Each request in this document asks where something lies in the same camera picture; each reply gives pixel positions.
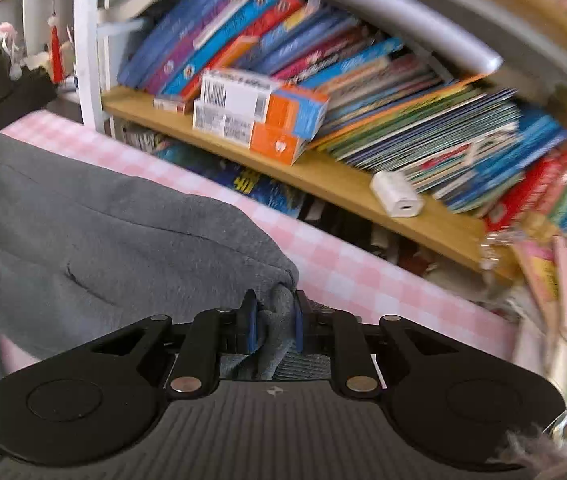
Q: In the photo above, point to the pink checked table mat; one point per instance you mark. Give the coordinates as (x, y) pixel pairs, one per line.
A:
(332, 272)

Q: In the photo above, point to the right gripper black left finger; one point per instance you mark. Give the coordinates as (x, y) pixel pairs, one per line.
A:
(98, 399)

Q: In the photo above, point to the red tassel ornament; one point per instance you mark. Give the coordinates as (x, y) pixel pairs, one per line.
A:
(56, 60)

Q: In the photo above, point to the white charger adapter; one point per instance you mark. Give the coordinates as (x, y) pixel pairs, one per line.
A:
(395, 194)

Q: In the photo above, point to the upper orange white box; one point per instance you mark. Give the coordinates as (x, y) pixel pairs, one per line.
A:
(267, 100)

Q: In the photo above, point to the grey sweatshirt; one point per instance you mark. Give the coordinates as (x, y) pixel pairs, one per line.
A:
(85, 251)

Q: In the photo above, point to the leaning row of books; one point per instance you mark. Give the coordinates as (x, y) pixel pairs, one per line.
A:
(471, 146)

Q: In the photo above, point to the lower orange white box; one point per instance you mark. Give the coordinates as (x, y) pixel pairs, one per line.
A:
(259, 138)

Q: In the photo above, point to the white wooden bookshelf frame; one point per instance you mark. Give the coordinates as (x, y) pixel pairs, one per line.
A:
(443, 53)

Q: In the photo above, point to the stack of magazines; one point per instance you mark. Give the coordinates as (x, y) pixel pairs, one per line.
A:
(538, 300)

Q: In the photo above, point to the black Yamaha keyboard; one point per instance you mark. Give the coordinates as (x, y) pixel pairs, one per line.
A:
(32, 92)

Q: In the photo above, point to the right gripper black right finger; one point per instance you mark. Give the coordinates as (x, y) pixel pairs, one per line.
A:
(449, 401)

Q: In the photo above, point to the orange white box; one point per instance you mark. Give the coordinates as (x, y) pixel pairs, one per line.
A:
(267, 100)
(259, 138)

